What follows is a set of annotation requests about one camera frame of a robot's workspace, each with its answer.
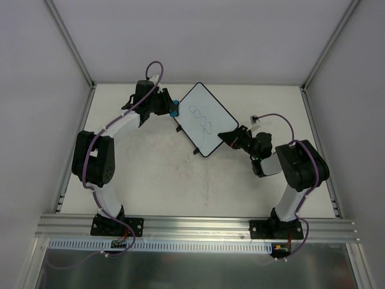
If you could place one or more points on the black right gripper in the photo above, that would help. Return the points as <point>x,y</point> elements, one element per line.
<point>241,138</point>

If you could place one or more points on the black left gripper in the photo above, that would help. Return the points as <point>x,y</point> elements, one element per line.
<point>164,103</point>

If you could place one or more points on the blue whiteboard eraser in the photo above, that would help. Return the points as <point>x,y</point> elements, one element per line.
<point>175,109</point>

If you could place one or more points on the small black-framed whiteboard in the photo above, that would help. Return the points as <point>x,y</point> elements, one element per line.
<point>202,116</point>

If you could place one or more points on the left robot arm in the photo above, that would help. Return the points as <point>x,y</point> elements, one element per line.
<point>94,156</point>

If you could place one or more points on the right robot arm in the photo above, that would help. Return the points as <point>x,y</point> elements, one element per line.
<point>304,170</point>

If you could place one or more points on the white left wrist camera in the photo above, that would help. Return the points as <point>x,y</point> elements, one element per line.
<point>155,78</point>

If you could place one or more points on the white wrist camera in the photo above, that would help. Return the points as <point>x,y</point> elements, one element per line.
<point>255,121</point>
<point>155,78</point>

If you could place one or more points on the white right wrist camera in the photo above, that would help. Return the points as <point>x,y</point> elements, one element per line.
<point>255,121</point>

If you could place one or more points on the whiteboard wire stand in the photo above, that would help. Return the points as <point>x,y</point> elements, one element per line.
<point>196,150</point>

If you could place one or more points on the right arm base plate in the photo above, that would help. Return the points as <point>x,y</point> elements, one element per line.
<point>275,230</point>

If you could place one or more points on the right aluminium frame post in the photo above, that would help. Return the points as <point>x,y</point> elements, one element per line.
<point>337,31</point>

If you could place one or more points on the aluminium frame post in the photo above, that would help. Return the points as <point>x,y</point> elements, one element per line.
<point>64,32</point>
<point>337,31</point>

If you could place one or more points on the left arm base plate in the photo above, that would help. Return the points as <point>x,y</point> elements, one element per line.
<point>105,227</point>

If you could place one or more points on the left aluminium frame post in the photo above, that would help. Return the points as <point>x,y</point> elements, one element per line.
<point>64,32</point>

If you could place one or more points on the aluminium mounting rail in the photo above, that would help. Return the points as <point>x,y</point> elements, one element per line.
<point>195,228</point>

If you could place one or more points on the white slotted cable duct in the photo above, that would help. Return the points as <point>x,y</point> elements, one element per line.
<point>162,246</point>

